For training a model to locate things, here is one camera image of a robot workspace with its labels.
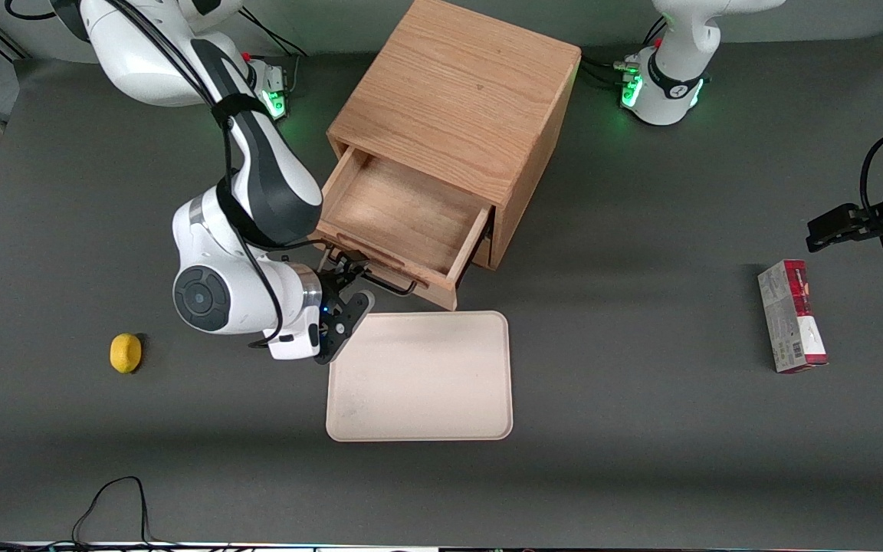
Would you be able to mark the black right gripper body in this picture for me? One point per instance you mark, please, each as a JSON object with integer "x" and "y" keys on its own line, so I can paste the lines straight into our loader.
{"x": 331, "y": 287}

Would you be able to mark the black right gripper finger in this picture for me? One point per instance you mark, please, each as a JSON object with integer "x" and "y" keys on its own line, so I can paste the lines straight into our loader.
{"x": 342, "y": 265}
{"x": 359, "y": 276}

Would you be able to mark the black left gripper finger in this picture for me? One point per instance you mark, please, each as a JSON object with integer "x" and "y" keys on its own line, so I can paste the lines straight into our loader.
{"x": 844, "y": 237}
{"x": 836, "y": 221}

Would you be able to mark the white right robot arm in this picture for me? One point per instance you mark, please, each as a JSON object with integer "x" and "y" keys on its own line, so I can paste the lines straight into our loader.
{"x": 242, "y": 291}

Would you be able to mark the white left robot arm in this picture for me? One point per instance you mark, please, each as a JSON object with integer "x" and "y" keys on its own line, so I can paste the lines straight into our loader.
{"x": 667, "y": 107}

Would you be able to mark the wooden drawer cabinet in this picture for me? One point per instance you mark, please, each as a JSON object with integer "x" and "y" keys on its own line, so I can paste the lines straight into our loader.
{"x": 457, "y": 92}

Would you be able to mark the grey and red carton box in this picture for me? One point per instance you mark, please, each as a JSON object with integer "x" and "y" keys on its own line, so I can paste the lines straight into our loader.
{"x": 790, "y": 322}

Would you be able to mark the beige plastic tray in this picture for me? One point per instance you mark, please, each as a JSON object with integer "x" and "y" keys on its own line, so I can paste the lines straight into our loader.
{"x": 426, "y": 383}

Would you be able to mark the yellow lemon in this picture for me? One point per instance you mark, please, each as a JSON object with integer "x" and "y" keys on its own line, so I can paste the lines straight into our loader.
{"x": 126, "y": 353}

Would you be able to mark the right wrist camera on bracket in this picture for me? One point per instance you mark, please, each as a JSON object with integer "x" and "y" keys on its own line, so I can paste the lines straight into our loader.
{"x": 342, "y": 330}

